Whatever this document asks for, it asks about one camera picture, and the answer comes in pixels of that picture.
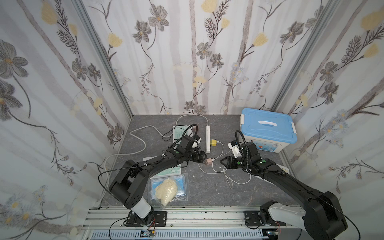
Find white USB cable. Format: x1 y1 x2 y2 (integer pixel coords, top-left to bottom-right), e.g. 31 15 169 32
196 163 229 175

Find green white keyboard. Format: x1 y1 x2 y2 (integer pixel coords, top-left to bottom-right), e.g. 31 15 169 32
151 167 182 179
172 125 189 143

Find white power strip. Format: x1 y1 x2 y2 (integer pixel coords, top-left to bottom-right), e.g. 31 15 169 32
206 125 211 154

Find black USB cable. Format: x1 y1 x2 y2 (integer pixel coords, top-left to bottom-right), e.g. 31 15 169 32
161 123 200 143

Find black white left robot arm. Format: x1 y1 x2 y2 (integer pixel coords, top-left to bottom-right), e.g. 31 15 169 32
108 135 207 226

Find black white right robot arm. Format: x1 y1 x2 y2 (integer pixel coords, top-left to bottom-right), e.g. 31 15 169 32
220 141 348 240

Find blue lid storage box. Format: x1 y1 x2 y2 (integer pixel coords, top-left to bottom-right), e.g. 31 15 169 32
240 108 298 153

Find bag of blue masks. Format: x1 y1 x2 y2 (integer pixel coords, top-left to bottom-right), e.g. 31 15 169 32
144 174 190 207

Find cream cloth bundle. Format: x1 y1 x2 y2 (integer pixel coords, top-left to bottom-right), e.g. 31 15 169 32
155 178 178 206

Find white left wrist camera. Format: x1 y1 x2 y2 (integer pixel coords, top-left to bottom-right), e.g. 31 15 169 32
192 136 202 149

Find white cable yellow keyboard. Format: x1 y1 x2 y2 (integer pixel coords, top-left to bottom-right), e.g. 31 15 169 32
211 140 252 190

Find thick white power cord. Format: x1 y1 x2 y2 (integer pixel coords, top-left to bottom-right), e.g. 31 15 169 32
95 113 210 208

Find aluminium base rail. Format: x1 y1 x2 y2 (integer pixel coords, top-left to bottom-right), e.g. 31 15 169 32
82 204 309 240

